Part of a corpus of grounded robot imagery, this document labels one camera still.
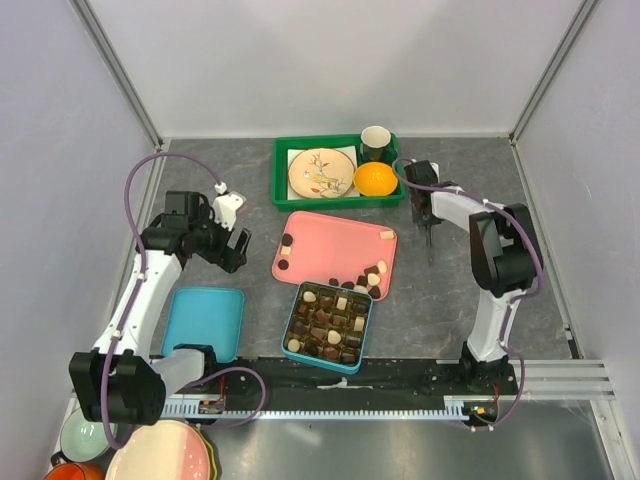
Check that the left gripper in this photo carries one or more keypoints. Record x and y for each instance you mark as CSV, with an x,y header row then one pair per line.
x,y
225,257

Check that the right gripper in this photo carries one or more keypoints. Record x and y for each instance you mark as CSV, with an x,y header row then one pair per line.
x,y
422,220

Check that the metal tongs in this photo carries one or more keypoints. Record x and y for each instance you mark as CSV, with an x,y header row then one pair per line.
x,y
429,244

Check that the blue tin lid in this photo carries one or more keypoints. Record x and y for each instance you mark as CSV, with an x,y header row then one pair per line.
x,y
206,316

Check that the white oval chocolate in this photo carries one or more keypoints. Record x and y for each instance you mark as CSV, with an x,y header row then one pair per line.
x,y
309,297

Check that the pink chocolate tray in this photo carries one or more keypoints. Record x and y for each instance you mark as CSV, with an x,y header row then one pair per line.
x,y
328,247

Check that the blue chocolate tin box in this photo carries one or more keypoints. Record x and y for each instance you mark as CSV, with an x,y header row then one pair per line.
x,y
325,330

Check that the white rectangular chocolate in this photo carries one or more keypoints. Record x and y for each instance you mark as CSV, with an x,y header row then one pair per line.
x,y
341,302

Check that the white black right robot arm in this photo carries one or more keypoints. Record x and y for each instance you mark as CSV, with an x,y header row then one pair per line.
x,y
505,261

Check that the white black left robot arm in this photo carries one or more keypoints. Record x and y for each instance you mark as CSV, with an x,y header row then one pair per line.
x,y
117,380

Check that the brown plastic chocolate insert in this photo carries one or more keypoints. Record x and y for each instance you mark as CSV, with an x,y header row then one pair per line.
x,y
325,327

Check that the yellow bowl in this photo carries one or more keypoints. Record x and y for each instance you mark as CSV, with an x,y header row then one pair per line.
x,y
375,179

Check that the green mug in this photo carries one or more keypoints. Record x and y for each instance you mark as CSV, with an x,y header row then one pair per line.
x,y
376,145

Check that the decorated ceramic plate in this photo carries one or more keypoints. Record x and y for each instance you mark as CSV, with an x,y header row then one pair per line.
x,y
320,173

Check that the green plastic crate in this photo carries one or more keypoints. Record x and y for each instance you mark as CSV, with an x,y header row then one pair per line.
x,y
285,200

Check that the pink white plate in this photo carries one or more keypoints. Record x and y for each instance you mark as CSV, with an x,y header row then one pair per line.
x,y
167,450

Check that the pale green bowl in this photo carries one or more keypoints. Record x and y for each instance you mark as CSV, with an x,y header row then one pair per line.
x,y
82,440

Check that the orange red mug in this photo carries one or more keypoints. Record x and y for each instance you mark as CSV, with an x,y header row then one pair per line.
x,y
62,469

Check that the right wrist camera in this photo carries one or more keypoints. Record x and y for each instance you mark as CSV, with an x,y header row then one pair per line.
x,y
422,173

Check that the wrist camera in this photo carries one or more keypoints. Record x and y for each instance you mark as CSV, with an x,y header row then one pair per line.
x,y
226,208
422,173

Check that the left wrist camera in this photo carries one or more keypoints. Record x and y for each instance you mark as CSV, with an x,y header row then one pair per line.
x,y
226,208

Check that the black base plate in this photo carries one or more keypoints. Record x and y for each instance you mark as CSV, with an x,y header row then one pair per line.
x,y
423,376

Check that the slotted cable duct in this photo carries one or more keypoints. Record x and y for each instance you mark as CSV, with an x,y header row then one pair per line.
x,y
195,408

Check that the aluminium frame rail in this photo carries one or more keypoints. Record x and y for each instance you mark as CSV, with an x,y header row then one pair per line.
x,y
103,44

